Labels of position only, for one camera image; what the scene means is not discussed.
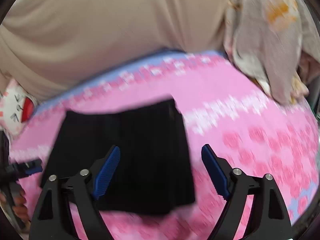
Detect white cartoon face pillow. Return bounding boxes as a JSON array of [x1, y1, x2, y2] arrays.
[[0, 79, 38, 138]]

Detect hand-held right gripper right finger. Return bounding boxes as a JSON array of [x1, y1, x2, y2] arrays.
[[201, 144, 292, 240]]

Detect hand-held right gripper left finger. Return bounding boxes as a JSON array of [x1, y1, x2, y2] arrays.
[[29, 145, 121, 240]]

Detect pale floral fleece blanket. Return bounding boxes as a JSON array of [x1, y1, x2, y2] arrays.
[[223, 0, 312, 105]]

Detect person's left hand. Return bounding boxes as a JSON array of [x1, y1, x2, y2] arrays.
[[11, 189, 28, 219]]

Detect pink rose print bedsheet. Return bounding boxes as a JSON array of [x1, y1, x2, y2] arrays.
[[7, 50, 320, 240]]

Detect black pants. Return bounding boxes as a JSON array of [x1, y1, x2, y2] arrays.
[[41, 98, 196, 216]]

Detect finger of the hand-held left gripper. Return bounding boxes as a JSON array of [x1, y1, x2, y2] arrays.
[[10, 159, 42, 180]]

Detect beige cloth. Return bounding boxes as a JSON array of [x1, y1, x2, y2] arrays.
[[0, 0, 232, 103]]

